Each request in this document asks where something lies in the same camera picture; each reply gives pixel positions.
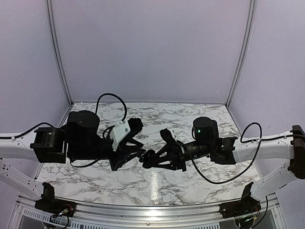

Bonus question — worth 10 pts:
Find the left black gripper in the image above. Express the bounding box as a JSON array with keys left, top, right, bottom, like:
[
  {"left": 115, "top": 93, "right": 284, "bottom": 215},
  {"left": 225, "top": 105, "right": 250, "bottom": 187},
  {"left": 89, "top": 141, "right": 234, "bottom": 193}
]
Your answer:
[{"left": 70, "top": 136, "right": 146, "bottom": 171}]

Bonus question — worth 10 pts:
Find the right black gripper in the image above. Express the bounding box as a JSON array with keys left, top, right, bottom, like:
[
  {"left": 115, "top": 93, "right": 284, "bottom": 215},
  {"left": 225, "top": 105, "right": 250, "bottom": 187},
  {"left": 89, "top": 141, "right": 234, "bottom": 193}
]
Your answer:
[{"left": 151, "top": 140, "right": 213, "bottom": 172}]

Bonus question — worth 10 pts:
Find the black earbud charging case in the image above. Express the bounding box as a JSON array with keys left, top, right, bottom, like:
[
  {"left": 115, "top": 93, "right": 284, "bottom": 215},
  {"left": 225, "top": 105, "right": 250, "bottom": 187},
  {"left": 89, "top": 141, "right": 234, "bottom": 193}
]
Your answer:
[{"left": 139, "top": 150, "right": 158, "bottom": 169}]

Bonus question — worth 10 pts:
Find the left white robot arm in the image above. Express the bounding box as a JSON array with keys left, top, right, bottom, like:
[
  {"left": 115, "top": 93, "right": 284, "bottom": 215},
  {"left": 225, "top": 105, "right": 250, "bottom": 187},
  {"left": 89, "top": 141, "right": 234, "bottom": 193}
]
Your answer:
[{"left": 0, "top": 110, "right": 144, "bottom": 212}]

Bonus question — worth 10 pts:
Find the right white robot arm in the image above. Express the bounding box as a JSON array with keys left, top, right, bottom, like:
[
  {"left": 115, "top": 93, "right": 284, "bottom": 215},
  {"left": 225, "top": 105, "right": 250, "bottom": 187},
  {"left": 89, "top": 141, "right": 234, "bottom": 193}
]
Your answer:
[{"left": 142, "top": 118, "right": 305, "bottom": 214}]

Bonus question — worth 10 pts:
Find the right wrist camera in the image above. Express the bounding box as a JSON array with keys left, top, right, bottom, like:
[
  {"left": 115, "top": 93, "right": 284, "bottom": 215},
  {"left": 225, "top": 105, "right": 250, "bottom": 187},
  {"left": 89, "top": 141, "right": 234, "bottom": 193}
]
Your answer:
[{"left": 160, "top": 128, "right": 185, "bottom": 151}]

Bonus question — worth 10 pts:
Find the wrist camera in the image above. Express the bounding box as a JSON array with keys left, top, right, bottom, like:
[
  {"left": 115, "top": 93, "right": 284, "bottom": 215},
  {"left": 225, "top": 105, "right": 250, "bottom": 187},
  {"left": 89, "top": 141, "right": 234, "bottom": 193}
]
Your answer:
[
  {"left": 110, "top": 118, "right": 143, "bottom": 152},
  {"left": 160, "top": 128, "right": 185, "bottom": 151}
]

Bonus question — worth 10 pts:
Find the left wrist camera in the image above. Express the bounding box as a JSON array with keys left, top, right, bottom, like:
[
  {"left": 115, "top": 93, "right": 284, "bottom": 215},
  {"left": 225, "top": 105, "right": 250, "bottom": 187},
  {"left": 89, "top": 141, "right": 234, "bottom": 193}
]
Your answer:
[{"left": 110, "top": 118, "right": 143, "bottom": 152}]

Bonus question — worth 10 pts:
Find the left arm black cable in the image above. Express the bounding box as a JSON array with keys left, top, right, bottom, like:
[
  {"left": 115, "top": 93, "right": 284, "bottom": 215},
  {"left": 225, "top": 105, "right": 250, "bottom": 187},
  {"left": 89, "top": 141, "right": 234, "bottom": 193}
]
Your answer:
[{"left": 69, "top": 93, "right": 127, "bottom": 167}]

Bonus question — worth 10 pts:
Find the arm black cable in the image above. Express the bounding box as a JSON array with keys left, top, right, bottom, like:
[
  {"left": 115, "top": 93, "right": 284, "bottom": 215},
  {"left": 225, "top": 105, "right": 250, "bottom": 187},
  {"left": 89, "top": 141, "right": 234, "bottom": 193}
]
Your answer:
[
  {"left": 190, "top": 122, "right": 263, "bottom": 184},
  {"left": 69, "top": 93, "right": 127, "bottom": 167}
]

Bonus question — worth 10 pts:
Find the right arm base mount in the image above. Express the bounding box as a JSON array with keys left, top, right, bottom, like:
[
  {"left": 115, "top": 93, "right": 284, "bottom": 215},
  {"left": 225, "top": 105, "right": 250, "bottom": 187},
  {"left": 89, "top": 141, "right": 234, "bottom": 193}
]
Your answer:
[{"left": 219, "top": 182, "right": 261, "bottom": 219}]

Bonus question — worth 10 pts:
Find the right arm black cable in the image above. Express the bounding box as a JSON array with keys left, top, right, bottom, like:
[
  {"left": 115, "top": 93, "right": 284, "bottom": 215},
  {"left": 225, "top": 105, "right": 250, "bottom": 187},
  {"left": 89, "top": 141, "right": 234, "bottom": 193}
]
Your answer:
[{"left": 190, "top": 122, "right": 263, "bottom": 184}]

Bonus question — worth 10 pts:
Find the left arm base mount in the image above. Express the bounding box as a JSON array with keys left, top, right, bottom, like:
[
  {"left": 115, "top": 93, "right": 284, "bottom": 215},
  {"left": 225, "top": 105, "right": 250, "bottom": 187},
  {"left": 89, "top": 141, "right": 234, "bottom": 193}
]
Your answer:
[{"left": 35, "top": 182, "right": 76, "bottom": 217}]

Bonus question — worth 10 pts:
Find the left aluminium corner post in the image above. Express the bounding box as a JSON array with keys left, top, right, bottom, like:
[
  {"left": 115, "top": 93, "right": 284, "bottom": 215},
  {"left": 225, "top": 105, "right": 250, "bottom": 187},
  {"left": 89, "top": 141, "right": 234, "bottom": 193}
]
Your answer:
[{"left": 45, "top": 0, "right": 73, "bottom": 106}]

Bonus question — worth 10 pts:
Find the aluminium corner post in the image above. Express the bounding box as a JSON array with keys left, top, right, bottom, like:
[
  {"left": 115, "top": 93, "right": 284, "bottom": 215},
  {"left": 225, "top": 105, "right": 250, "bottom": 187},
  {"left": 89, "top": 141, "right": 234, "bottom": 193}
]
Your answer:
[
  {"left": 225, "top": 0, "right": 257, "bottom": 109},
  {"left": 45, "top": 0, "right": 73, "bottom": 106}
]

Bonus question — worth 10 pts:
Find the aluminium front rail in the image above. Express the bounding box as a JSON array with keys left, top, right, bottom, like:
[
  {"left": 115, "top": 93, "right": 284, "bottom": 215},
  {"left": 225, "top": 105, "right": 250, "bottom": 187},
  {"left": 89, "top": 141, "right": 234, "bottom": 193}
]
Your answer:
[{"left": 9, "top": 195, "right": 287, "bottom": 229}]

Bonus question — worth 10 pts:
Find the right aluminium corner post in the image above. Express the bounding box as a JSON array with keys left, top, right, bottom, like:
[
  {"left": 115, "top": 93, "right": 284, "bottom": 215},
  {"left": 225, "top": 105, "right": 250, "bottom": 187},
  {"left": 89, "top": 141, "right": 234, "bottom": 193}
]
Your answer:
[{"left": 225, "top": 0, "right": 257, "bottom": 109}]

